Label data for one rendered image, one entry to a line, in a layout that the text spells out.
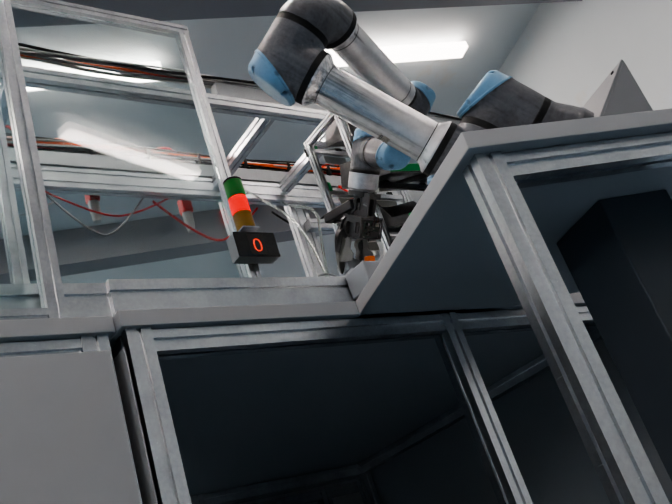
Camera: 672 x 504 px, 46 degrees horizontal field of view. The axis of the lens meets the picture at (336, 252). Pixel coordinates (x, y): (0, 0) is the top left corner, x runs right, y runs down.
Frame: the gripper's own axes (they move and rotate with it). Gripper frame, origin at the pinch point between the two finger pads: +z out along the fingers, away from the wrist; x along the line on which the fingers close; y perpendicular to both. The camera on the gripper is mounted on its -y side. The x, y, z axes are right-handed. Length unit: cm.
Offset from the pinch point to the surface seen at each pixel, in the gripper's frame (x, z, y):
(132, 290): -68, -1, 24
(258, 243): -18.7, -3.7, -14.2
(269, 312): -46, 1, 36
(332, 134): 23, -34, -45
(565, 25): 337, -132, -211
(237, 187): -19.7, -16.8, -25.5
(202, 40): 110, -88, -311
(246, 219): -19.9, -9.2, -19.1
